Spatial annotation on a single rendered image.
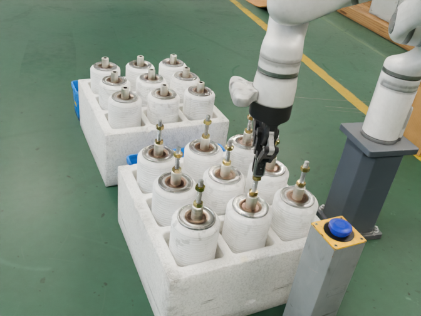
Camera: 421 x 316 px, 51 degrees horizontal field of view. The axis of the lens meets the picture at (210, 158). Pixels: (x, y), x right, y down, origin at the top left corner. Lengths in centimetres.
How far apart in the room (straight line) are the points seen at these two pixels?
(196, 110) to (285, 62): 66
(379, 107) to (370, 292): 45
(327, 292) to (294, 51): 43
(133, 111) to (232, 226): 52
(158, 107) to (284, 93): 62
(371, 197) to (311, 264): 44
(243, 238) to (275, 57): 38
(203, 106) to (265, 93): 62
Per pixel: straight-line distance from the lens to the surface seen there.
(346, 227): 80
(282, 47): 72
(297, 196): 96
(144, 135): 128
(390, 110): 114
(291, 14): 69
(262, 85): 75
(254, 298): 101
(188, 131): 133
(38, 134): 163
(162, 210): 94
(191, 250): 86
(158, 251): 89
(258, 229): 89
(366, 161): 117
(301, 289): 89
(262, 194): 103
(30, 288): 109
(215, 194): 97
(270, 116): 76
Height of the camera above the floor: 81
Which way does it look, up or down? 32 degrees down
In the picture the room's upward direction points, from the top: 8 degrees clockwise
